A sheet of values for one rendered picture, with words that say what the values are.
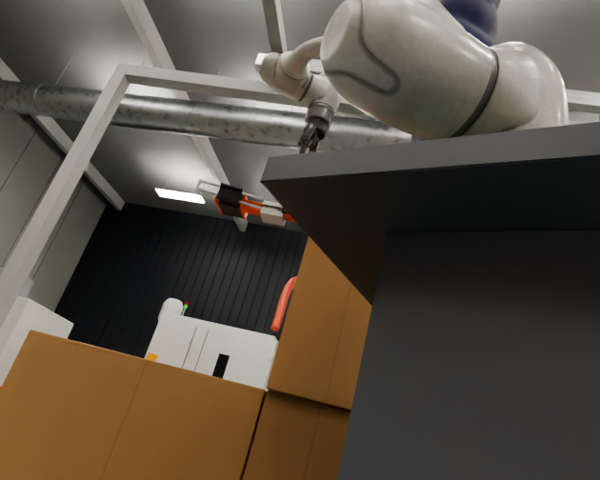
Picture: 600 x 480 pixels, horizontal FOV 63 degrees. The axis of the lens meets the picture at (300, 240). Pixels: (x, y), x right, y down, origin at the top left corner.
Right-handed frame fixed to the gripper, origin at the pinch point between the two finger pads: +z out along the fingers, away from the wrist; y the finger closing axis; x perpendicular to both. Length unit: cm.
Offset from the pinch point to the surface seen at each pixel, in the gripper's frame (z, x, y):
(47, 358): 73, 41, -18
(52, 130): -477, 797, 736
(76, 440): 87, 26, -18
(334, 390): 64, -26, -21
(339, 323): 50, -23, -21
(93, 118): -137, 233, 180
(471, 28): -61, -43, -10
